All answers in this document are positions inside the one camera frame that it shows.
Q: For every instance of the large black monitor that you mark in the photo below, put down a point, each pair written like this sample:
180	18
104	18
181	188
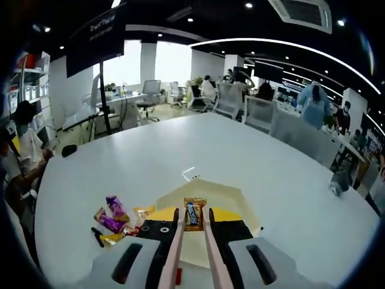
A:
96	45

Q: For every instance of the grey laptop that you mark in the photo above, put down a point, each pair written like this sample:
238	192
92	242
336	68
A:
96	90

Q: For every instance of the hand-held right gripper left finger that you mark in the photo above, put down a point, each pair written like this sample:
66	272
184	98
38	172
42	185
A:
144	228

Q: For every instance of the yellow food packet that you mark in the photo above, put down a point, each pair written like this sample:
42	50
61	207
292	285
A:
111	238

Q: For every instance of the row of white office chairs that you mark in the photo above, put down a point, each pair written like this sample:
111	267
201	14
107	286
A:
258	111

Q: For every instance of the cream hexagonal container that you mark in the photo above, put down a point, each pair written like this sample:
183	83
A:
222	195

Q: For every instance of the grey crumpled cloth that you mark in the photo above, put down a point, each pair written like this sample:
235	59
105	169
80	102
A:
340	183

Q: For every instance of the white ceiling air conditioner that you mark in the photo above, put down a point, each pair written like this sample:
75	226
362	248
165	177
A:
303	13

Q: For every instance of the grey desk partition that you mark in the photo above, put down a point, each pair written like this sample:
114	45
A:
303	141

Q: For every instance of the dark hanging monitor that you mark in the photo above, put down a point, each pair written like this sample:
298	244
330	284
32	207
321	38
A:
267	70

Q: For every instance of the black computer mouse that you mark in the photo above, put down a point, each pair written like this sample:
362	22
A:
69	150

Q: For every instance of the long white ceiling light strip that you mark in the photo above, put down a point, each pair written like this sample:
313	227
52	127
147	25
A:
285	45
115	3

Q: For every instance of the small black food stick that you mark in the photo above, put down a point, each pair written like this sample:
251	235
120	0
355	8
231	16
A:
97	237

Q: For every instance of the white storage shelf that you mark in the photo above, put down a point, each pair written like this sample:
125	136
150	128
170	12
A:
30	87

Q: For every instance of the small white paper label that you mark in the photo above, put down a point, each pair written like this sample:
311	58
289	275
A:
189	171

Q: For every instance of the black desk monitor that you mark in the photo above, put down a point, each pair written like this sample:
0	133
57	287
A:
240	72

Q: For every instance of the purple food candy packet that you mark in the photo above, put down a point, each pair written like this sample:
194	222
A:
109	224
116	208

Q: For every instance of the small gold food candy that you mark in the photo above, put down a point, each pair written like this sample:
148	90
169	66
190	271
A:
193	214

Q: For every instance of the clear orange food packet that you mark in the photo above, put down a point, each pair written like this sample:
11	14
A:
144	211

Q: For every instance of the white office desk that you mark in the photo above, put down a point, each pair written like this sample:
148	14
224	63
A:
129	99

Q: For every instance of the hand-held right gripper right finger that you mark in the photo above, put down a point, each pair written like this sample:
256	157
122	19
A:
237	228

